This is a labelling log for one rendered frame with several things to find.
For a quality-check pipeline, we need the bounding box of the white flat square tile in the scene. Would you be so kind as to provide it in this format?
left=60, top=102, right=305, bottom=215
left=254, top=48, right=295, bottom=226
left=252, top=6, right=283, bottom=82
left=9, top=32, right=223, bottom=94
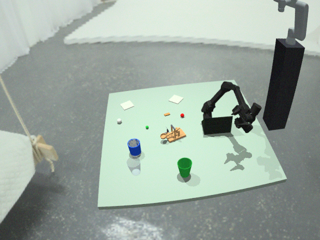
left=168, top=95, right=184, bottom=104
left=120, top=100, right=134, bottom=110

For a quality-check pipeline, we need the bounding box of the blue cup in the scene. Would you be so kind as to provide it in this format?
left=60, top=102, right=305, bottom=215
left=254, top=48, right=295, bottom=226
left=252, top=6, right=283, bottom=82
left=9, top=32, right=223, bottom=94
left=127, top=139, right=141, bottom=157

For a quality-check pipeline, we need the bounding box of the green cup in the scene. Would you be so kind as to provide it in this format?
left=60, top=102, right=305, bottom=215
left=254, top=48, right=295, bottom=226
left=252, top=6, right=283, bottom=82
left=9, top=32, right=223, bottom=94
left=177, top=158, right=192, bottom=178

